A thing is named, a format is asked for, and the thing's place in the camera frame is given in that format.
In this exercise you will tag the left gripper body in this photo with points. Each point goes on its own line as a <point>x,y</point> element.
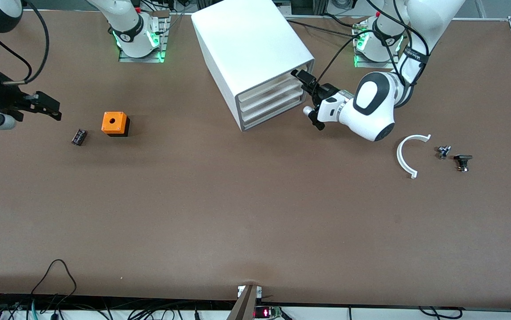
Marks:
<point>323,92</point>

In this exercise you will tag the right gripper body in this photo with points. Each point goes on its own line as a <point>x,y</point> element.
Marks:
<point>4,98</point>

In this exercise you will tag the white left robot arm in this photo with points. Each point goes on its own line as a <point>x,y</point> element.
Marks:
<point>371,111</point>

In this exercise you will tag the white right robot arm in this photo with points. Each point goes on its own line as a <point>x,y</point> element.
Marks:
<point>126,18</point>

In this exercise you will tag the small black contact block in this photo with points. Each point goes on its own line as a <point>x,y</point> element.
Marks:
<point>79,137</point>

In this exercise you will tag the orange box with hole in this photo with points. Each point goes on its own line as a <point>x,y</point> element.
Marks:
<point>114,122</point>

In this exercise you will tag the white curved plastic arc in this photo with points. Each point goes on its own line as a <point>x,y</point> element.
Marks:
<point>400,158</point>

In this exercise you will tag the small metal fitting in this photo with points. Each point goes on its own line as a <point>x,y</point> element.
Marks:
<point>443,152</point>

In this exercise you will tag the black round knob part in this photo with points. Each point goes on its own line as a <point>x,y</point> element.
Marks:
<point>462,161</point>

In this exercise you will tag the device with red light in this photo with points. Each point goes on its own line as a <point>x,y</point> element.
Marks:
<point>266,312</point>

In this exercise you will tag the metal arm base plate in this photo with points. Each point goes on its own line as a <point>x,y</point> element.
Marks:
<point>160,49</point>
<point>362,64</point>

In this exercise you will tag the brown camera mount bar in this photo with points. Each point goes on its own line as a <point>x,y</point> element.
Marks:
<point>244,304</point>

